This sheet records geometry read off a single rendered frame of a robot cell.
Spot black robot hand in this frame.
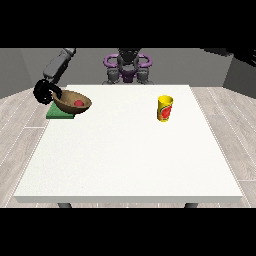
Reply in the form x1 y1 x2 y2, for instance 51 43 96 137
32 78 63 106

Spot brown wooden bowl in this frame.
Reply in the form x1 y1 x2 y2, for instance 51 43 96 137
52 89 93 116

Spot green square pad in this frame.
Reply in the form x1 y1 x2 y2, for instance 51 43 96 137
45 101 75 120

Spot yellow cup with melon print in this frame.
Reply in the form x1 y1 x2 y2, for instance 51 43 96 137
156 94 174 123

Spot grey robot trunk purple rings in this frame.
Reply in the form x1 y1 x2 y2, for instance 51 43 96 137
102 48 155 86

